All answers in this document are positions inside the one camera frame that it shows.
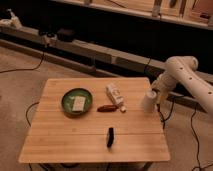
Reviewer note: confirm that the black upright object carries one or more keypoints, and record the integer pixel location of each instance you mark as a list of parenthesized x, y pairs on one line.
[(110, 137)]

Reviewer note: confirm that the white rectangular sponge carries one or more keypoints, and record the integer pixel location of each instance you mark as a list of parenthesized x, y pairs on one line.
[(78, 104)]

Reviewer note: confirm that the white carton box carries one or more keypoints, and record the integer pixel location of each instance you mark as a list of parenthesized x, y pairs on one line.
[(114, 94)]

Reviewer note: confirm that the black device on ledge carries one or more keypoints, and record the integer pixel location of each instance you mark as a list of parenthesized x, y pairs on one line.
[(66, 35)]

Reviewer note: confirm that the red pepper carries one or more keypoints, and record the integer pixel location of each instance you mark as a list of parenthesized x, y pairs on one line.
[(107, 108)]

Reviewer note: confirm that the wooden table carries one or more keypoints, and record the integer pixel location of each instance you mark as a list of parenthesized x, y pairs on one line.
[(55, 138)]

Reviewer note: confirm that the small white cap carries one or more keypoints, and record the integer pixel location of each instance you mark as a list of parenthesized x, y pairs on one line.
[(123, 109)]

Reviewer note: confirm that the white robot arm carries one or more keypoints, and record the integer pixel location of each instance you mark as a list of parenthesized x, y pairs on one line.
[(179, 69)]

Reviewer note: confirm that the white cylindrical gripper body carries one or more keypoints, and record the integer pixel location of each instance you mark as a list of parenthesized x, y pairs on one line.
[(149, 101)]

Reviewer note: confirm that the green round plate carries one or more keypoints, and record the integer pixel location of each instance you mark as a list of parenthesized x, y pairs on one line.
[(68, 99)]

